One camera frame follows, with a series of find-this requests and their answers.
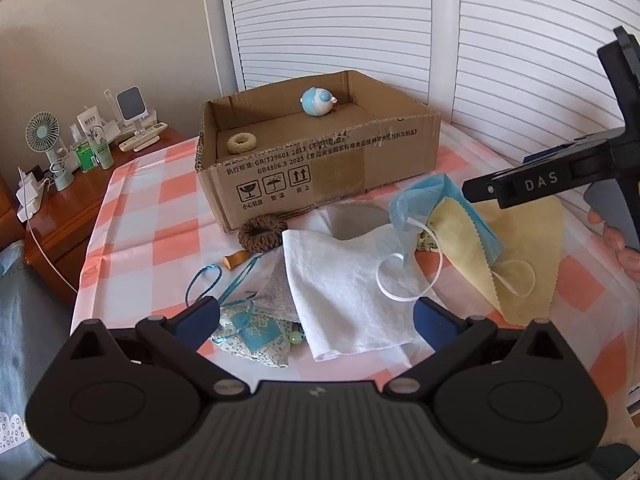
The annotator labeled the white louvered wardrobe door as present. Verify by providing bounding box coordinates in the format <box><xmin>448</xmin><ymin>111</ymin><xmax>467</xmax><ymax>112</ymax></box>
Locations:
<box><xmin>450</xmin><ymin>0</ymin><xmax>640</xmax><ymax>181</ymax></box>
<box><xmin>217</xmin><ymin>0</ymin><xmax>451</xmax><ymax>126</ymax></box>

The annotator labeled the wooden nightstand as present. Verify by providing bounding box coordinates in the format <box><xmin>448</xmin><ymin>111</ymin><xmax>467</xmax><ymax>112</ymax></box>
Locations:
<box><xmin>22</xmin><ymin>127</ymin><xmax>193</xmax><ymax>306</ymax></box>

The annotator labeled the white remote control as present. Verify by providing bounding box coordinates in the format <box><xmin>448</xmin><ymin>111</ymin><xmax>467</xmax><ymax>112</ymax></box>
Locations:
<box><xmin>119</xmin><ymin>121</ymin><xmax>168</xmax><ymax>152</ymax></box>

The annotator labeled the white cloth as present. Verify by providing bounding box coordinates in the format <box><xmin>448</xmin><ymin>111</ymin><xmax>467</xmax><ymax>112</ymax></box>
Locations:
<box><xmin>281</xmin><ymin>220</ymin><xmax>446</xmax><ymax>362</ymax></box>

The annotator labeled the grey linen pouch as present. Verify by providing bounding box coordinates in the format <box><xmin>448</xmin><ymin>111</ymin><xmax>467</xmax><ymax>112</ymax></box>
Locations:
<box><xmin>252</xmin><ymin>259</ymin><xmax>302</xmax><ymax>322</ymax></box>

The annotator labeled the person's right hand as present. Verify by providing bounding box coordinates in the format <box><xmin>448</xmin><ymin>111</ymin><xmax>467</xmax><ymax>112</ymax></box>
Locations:
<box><xmin>588</xmin><ymin>210</ymin><xmax>640</xmax><ymax>283</ymax></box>

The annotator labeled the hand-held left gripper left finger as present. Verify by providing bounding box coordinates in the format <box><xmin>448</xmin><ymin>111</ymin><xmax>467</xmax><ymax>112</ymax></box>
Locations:
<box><xmin>70</xmin><ymin>296</ymin><xmax>246</xmax><ymax>402</ymax></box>

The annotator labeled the wooden headboard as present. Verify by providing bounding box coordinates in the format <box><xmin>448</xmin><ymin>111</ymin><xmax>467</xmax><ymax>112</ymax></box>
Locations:
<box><xmin>0</xmin><ymin>172</ymin><xmax>26</xmax><ymax>248</ymax></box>

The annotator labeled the light blue bird plush toy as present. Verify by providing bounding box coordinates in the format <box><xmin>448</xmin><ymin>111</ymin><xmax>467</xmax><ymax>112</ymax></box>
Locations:
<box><xmin>300</xmin><ymin>86</ymin><xmax>337</xmax><ymax>117</ymax></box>

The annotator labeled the blue face mask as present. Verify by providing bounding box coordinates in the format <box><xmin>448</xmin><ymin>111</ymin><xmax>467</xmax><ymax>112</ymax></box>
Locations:
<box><xmin>376</xmin><ymin>174</ymin><xmax>536</xmax><ymax>302</ymax></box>

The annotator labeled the white power cable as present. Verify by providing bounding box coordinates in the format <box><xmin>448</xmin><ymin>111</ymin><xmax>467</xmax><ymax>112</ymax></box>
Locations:
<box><xmin>25</xmin><ymin>210</ymin><xmax>78</xmax><ymax>293</ymax></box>

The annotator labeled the brown knitted scrunchie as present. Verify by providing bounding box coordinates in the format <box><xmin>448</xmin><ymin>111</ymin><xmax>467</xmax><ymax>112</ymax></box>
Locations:
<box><xmin>237</xmin><ymin>214</ymin><xmax>288</xmax><ymax>252</ymax></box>

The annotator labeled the brown cardboard box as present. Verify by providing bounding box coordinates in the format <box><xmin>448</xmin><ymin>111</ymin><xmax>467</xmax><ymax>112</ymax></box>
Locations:
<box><xmin>195</xmin><ymin>70</ymin><xmax>442</xmax><ymax>233</ymax></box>

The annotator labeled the green small box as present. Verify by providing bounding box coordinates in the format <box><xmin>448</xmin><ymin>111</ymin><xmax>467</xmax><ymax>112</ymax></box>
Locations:
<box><xmin>74</xmin><ymin>142</ymin><xmax>98</xmax><ymax>171</ymax></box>

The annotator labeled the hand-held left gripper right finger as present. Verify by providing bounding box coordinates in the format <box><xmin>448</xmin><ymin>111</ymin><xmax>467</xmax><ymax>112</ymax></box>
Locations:
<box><xmin>384</xmin><ymin>297</ymin><xmax>568</xmax><ymax>402</ymax></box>

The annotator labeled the white tube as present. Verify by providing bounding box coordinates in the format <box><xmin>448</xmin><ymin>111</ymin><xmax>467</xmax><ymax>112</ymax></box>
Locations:
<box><xmin>76</xmin><ymin>105</ymin><xmax>106</xmax><ymax>141</ymax></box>

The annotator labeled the green desk fan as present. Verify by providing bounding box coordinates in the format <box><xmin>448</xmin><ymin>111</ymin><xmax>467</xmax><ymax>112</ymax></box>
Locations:
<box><xmin>26</xmin><ymin>112</ymin><xmax>76</xmax><ymax>192</ymax></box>

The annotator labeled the floral sachet with blue cord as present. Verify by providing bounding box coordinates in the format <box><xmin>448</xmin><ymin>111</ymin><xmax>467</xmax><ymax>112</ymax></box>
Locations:
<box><xmin>185</xmin><ymin>255</ymin><xmax>306</xmax><ymax>368</ymax></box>

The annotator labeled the yellow cleaning cloth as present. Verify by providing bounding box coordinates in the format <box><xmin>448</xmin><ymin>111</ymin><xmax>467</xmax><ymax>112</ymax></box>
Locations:
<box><xmin>429</xmin><ymin>195</ymin><xmax>568</xmax><ymax>327</ymax></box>

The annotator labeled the white phone stand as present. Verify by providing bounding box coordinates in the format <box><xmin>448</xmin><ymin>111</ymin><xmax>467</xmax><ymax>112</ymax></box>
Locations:
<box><xmin>116</xmin><ymin>87</ymin><xmax>151</xmax><ymax>128</ymax></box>

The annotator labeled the beige ring-shaped sponge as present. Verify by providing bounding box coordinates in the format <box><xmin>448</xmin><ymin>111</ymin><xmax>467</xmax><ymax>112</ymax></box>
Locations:
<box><xmin>226</xmin><ymin>132</ymin><xmax>257</xmax><ymax>156</ymax></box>

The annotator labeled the grey blue bedsheet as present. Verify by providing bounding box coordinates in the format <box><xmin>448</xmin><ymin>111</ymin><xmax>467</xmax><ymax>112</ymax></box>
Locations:
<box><xmin>0</xmin><ymin>240</ymin><xmax>76</xmax><ymax>480</ymax></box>

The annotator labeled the pink white checkered tablecloth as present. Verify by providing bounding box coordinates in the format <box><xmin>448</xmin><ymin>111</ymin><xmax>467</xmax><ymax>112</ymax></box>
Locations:
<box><xmin>70</xmin><ymin>125</ymin><xmax>640</xmax><ymax>461</ymax></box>

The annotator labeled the green tube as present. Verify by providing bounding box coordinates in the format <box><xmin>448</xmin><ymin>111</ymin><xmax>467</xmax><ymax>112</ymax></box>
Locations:
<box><xmin>92</xmin><ymin>132</ymin><xmax>116</xmax><ymax>170</ymax></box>

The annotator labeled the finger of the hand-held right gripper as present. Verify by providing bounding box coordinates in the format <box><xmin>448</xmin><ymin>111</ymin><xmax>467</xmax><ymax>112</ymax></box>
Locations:
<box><xmin>461</xmin><ymin>152</ymin><xmax>611</xmax><ymax>209</ymax></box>

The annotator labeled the white power strip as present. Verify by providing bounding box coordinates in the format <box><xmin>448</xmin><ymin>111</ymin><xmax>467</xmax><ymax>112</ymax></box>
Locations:
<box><xmin>15</xmin><ymin>165</ymin><xmax>48</xmax><ymax>221</ymax></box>

